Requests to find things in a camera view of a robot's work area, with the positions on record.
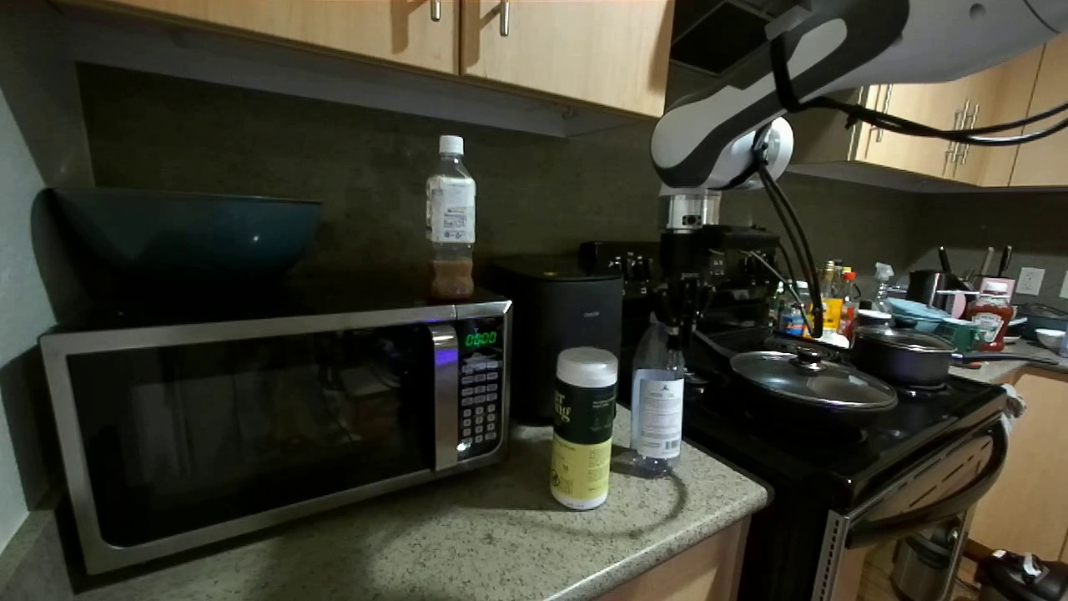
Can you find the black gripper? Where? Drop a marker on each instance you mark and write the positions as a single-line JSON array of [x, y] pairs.
[[717, 271]]

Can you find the clear plastic water bottle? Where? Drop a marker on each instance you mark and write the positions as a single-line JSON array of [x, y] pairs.
[[657, 400]]

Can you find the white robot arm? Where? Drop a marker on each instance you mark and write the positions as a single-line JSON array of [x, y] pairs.
[[808, 54]]

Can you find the yellow oil bottle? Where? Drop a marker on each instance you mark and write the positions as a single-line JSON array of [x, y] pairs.
[[830, 298]]

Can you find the white lidded supplement bottle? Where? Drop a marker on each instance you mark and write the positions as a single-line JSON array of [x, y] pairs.
[[584, 402]]

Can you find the brown tea bottle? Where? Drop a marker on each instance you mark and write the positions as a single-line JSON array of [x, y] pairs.
[[450, 223]]

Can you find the black pan with glass lid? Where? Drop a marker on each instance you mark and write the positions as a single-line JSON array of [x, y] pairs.
[[812, 381]]

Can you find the black saucepan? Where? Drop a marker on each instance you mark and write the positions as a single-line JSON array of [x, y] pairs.
[[902, 360]]

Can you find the wooden upper cabinet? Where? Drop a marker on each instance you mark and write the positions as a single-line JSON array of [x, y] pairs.
[[516, 65]]

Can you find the black electric stove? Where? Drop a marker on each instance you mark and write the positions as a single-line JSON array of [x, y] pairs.
[[858, 508]]

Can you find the red labelled jar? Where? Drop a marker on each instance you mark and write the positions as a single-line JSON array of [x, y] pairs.
[[992, 312]]

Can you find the wooden corner cabinets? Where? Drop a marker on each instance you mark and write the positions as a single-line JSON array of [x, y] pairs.
[[1024, 92]]

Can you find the stainless steel microwave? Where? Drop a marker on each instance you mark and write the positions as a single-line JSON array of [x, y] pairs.
[[188, 436]]

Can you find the dark teal bowl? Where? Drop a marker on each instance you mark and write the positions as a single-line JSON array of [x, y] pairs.
[[168, 237]]

